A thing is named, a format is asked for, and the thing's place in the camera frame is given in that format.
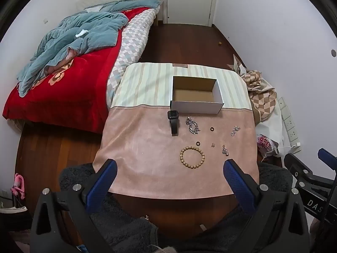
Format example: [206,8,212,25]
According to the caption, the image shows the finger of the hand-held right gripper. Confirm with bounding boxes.
[318,148,337,180]
[284,153,320,189]

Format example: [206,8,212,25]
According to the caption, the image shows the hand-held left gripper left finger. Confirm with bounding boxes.
[30,159,118,253]

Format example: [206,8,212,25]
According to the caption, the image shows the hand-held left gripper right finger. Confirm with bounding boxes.
[223,159,310,253]

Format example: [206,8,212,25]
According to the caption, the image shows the wooden bead bracelet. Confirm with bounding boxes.
[180,147,205,168]

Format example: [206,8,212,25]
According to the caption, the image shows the silver chain bracelet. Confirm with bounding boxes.
[186,116,201,135]

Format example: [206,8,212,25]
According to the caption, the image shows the black smartwatch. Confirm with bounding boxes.
[167,110,180,137]

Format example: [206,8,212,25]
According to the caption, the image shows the cardboard box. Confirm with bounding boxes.
[170,75,225,114]

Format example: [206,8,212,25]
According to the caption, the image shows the red print plastic bag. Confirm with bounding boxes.
[257,134,279,159]

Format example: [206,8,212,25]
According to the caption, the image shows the white power strip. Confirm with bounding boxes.
[278,97,302,155]

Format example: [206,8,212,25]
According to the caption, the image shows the white cloth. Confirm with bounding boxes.
[254,105,286,151]

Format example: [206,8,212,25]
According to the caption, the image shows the dark fuzzy rug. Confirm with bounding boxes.
[59,162,294,253]

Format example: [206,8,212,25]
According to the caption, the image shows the pink striped table cloth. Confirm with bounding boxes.
[93,63,260,199]

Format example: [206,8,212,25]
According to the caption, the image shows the beige checkered cloth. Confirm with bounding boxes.
[233,54,278,123]

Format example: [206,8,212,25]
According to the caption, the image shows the pink plastic object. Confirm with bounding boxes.
[11,173,26,199]

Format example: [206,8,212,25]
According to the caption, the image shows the bed with red blanket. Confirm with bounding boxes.
[3,7,160,133]

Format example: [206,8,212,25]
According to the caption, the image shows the checkered bed sheet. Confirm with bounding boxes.
[107,8,159,108]

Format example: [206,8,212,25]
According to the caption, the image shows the blue quilt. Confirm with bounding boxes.
[17,0,161,97]

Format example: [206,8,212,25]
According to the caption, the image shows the white door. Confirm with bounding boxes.
[163,0,219,27]

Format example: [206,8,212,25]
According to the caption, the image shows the white cable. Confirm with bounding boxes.
[263,143,299,160]

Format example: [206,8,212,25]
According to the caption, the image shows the wooden bed frame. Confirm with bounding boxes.
[154,0,165,27]

